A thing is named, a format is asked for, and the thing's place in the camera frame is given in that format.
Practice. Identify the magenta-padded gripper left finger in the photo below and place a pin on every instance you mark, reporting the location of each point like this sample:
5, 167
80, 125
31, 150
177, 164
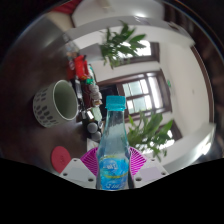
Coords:
78, 171

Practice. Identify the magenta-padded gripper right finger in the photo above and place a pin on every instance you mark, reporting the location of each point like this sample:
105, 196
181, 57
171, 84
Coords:
150, 171

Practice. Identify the clear blue-capped drink bottle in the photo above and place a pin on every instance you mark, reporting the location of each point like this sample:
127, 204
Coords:
112, 146

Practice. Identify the flat round red coaster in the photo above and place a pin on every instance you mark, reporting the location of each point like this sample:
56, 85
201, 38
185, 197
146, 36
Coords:
60, 159

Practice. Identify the printed magazine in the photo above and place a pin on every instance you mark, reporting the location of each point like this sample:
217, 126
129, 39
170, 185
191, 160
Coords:
90, 144

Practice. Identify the large potted green plant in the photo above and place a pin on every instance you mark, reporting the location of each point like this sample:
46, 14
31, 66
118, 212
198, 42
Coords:
146, 133

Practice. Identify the dark-framed window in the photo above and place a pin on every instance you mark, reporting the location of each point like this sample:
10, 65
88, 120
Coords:
145, 51
174, 135

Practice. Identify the grey headphones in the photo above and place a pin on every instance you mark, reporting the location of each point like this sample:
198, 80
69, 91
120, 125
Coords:
93, 128

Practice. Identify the grey patterned ceramic cup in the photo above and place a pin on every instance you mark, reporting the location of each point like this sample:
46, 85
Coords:
50, 105

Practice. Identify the dark wooden double door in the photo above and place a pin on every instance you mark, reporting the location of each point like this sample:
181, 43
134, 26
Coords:
143, 93

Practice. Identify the black chair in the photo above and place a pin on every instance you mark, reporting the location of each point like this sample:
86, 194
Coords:
107, 91

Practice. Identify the green exit sign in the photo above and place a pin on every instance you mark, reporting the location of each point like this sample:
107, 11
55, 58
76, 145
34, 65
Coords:
169, 83

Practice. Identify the small potted green plant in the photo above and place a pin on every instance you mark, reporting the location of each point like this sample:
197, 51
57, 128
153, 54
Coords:
118, 45

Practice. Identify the red carpeted staircase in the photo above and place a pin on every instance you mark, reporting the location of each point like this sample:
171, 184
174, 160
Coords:
68, 6

